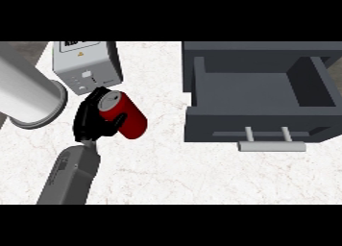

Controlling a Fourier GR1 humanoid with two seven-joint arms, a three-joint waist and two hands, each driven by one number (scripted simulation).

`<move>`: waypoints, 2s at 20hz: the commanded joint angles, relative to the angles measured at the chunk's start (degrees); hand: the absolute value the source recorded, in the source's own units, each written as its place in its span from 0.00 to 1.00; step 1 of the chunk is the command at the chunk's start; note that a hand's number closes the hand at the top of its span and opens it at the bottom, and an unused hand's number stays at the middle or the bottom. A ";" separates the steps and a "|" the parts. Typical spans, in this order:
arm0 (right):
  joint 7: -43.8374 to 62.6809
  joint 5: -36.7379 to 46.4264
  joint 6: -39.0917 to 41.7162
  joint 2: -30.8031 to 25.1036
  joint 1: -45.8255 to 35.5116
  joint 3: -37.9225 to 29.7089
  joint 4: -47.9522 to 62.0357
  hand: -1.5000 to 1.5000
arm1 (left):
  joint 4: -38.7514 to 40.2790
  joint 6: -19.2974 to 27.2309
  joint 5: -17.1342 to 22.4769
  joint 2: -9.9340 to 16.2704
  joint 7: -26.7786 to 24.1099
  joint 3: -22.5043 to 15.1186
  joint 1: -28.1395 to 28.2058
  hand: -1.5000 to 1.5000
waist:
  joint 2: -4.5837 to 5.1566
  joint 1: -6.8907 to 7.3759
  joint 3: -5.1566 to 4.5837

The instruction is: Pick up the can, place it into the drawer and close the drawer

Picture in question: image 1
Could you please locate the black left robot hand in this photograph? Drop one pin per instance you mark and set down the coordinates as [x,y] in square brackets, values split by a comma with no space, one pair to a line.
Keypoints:
[87,120]

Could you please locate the red can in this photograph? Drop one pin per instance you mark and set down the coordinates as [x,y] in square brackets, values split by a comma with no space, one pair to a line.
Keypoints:
[128,118]

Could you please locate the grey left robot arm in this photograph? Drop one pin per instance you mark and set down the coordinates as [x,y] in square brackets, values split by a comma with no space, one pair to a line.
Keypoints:
[70,176]

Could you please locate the dark grey drawer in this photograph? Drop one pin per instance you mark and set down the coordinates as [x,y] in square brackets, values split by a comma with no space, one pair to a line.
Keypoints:
[262,105]

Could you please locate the grey appliance box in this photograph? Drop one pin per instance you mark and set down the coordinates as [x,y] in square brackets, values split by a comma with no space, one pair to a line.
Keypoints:
[85,67]

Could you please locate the white cylinder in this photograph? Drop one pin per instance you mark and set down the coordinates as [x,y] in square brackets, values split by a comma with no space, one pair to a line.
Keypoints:
[16,89]

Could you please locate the dark grey cabinet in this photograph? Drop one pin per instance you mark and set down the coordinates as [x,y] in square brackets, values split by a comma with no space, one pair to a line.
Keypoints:
[266,53]

